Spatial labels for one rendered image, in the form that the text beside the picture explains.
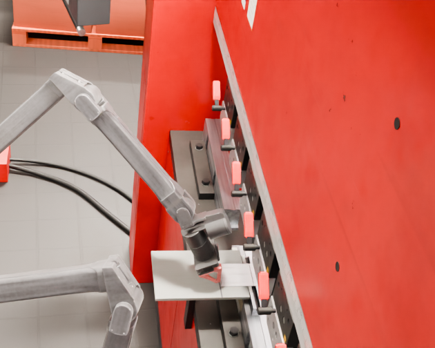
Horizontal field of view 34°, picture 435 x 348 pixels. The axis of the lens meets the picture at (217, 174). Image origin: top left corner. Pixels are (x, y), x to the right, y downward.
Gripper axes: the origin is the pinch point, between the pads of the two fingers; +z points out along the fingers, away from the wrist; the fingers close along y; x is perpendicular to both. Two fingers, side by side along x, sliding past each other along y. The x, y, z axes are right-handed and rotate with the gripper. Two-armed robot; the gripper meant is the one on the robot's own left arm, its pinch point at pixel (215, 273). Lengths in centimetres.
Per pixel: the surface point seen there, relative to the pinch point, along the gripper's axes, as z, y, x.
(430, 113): -86, -64, -53
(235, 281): 3.7, -2.0, -4.5
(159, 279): -6.0, -1.2, 14.7
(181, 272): -3.1, 1.6, 9.1
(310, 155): -55, -29, -36
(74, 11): -43, 99, 25
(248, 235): -22.1, -11.7, -15.3
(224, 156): 9, 59, -7
